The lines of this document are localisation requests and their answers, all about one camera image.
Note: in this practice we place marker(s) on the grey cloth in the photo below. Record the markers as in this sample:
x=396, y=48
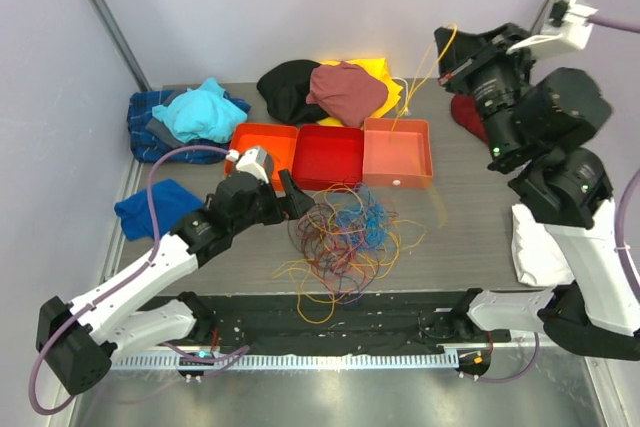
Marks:
x=159, y=130

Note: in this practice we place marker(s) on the dusty pink cloth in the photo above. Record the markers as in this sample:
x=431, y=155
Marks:
x=346, y=92

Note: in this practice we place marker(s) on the red plastic bin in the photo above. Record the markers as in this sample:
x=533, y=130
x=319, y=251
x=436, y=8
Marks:
x=328, y=155

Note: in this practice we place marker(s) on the maroon cloth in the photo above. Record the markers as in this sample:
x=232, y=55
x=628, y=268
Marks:
x=463, y=112

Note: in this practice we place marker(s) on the white cloth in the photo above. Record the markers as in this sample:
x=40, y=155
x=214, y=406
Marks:
x=537, y=258

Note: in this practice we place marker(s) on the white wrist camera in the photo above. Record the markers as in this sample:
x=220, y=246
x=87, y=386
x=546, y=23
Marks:
x=566, y=29
x=255, y=161

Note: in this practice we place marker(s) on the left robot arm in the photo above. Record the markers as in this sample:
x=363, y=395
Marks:
x=79, y=340

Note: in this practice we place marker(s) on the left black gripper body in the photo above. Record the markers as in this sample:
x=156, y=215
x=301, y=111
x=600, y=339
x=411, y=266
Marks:
x=267, y=209

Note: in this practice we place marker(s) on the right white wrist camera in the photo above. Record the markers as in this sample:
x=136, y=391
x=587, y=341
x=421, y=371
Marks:
x=566, y=29

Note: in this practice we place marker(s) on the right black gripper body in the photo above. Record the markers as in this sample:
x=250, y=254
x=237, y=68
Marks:
x=495, y=84

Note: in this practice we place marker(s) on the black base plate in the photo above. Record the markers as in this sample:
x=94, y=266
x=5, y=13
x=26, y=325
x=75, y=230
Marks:
x=377, y=323

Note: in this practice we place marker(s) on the light blue cloth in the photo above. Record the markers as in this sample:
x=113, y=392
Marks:
x=201, y=114

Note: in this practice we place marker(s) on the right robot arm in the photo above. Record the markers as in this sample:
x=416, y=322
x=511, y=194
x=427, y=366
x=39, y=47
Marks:
x=537, y=135

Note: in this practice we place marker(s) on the salmon plastic bin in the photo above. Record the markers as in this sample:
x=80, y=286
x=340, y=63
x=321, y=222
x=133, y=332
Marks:
x=397, y=153

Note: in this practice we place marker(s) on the slotted cable duct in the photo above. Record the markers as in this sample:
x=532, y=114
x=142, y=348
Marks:
x=168, y=360

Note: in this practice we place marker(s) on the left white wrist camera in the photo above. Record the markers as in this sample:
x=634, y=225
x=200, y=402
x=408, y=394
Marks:
x=255, y=161

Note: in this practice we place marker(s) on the dark blue plaid cloth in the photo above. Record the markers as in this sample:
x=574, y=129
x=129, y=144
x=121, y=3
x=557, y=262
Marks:
x=146, y=147

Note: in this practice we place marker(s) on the orange plastic bin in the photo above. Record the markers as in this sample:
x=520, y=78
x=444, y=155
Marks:
x=278, y=140

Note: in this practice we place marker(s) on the yellow cloth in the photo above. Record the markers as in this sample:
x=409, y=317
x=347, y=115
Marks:
x=378, y=68

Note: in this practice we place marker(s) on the black cloth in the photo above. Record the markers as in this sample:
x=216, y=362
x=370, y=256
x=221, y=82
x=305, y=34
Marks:
x=285, y=89

